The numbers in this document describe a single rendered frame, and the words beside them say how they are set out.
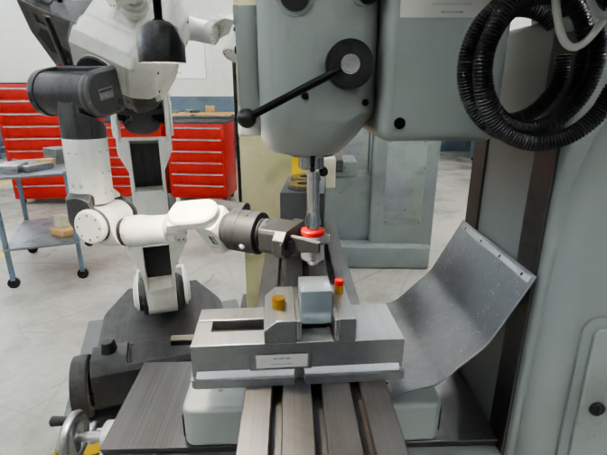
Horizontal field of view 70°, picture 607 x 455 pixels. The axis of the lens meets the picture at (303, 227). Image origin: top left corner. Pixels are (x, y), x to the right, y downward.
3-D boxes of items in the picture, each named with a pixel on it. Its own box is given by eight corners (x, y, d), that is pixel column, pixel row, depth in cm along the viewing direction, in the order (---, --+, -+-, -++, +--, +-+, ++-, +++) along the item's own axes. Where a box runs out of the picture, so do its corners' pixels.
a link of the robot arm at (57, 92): (41, 138, 91) (29, 69, 87) (71, 134, 100) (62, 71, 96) (88, 140, 89) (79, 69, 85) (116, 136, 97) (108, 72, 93)
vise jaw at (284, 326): (264, 344, 68) (263, 321, 67) (265, 306, 80) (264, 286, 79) (302, 342, 69) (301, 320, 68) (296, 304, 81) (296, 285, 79)
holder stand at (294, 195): (280, 257, 121) (279, 188, 115) (288, 232, 142) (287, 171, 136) (323, 258, 121) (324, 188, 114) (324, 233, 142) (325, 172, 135)
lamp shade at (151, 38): (132, 62, 68) (126, 20, 66) (175, 64, 73) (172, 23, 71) (147, 60, 63) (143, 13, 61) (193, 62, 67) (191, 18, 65)
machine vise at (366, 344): (190, 389, 69) (184, 329, 65) (203, 338, 83) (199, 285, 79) (406, 379, 71) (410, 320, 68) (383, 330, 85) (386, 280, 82)
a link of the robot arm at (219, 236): (228, 235, 85) (181, 227, 89) (246, 264, 93) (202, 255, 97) (250, 191, 91) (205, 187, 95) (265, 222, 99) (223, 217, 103)
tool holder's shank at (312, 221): (302, 230, 83) (302, 172, 80) (307, 226, 86) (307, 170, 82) (318, 232, 82) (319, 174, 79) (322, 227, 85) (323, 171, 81)
